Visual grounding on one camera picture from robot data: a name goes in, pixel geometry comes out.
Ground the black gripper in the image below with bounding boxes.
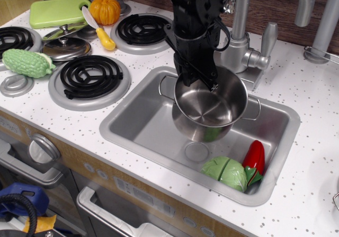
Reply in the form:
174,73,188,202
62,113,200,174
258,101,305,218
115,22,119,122
164,25,218,92

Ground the stainless steel pot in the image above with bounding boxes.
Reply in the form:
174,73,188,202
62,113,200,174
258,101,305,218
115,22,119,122
158,68,261,142

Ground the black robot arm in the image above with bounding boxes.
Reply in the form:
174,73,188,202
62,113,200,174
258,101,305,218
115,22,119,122
164,0,230,91

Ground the grey toy sink basin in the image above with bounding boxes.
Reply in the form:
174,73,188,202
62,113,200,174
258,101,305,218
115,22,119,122
100,66,300,206

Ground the steel pot lid lower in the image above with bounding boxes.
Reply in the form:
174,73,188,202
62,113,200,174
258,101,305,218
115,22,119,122
41,37,91,62

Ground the steel pot lid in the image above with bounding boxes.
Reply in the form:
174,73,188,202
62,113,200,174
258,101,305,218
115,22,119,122
41,37,91,62
42,22,87,41

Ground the steel pot lid upper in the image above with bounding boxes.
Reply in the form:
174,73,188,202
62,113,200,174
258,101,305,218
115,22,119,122
42,22,87,41

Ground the silver toy faucet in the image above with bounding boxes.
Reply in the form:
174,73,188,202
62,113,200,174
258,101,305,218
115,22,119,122
215,0,315,91

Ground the back right black burner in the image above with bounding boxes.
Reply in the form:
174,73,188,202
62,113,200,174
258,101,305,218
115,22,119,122
110,13,172,55

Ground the black burner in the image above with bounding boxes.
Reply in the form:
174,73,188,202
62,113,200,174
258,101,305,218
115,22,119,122
1,27,42,59
48,55,131,111
110,13,172,55

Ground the front right black burner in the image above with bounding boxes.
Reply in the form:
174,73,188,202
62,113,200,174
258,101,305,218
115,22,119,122
48,55,131,111

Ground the orange toy pumpkin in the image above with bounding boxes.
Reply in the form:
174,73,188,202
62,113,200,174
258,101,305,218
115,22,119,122
90,0,121,25

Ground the green toy cabbage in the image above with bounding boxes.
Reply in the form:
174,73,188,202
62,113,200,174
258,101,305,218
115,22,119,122
200,156,248,192

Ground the red toy pepper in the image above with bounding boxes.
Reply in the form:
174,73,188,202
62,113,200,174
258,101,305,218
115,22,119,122
242,140,265,186

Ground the grey vertical pole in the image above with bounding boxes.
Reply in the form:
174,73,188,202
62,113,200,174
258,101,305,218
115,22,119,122
311,0,338,52

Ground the green plastic cutting board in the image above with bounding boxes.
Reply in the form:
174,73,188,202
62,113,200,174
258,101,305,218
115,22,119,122
29,0,91,29

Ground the green toy bitter gourd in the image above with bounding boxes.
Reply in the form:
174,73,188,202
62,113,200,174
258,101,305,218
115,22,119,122
2,49,56,78

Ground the silver stove dial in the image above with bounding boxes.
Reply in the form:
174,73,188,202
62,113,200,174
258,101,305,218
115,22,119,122
28,134,61,164

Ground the grey oval knob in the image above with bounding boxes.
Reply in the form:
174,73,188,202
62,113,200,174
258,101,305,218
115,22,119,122
1,74,34,98

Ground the left black burner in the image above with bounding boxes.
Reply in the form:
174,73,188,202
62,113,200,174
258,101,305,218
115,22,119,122
1,27,42,59

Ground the blue clamp tool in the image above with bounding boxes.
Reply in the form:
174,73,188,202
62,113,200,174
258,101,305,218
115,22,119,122
1,182,49,217

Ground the yellow cloth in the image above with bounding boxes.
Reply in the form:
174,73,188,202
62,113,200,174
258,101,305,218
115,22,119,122
22,215,57,233

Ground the yellow handled toy knife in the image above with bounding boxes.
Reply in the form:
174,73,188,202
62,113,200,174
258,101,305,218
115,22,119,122
82,6,116,51

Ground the wire rack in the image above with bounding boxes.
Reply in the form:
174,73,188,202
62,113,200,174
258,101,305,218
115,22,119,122
304,46,338,65

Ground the grey dishwasher handle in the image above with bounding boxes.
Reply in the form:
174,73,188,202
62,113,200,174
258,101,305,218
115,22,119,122
77,186,172,236

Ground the grey oven door handle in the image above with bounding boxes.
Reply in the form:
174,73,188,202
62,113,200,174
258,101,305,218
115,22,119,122
1,139,64,189

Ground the black braided cable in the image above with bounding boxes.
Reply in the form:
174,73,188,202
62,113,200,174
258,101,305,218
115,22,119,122
0,194,38,234

